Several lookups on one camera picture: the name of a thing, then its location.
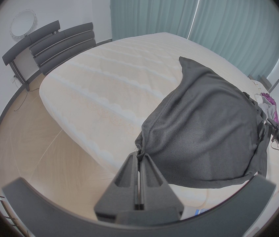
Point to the black T-shirt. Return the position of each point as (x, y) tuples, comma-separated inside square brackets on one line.
[(203, 127)]

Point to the purple garment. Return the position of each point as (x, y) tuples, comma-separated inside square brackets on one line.
[(270, 99)]

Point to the grey bedside table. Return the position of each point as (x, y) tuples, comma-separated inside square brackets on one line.
[(260, 80)]

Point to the grey garment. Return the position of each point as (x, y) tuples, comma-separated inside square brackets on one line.
[(269, 109)]

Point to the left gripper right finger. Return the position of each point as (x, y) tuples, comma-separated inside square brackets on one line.
[(156, 194)]

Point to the bed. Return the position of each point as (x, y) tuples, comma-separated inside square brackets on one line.
[(105, 78)]

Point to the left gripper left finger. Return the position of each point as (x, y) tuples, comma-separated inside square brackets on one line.
[(122, 194)]

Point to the blue-green curtain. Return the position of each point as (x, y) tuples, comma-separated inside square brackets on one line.
[(149, 9), (240, 26)]

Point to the black chest of drawers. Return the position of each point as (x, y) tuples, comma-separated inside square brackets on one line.
[(63, 48)]

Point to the black dressing table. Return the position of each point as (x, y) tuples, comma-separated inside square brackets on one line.
[(30, 43)]

